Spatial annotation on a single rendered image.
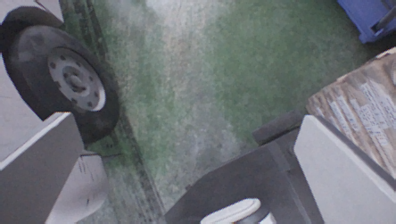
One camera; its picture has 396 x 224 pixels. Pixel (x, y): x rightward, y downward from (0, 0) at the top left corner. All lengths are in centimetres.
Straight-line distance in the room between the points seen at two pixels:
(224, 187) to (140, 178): 48
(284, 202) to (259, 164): 15
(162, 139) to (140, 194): 30
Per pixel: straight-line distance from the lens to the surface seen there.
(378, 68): 48
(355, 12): 96
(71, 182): 70
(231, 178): 79
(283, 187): 80
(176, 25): 116
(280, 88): 97
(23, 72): 82
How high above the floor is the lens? 94
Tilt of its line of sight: 74 degrees down
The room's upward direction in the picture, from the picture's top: 67 degrees counter-clockwise
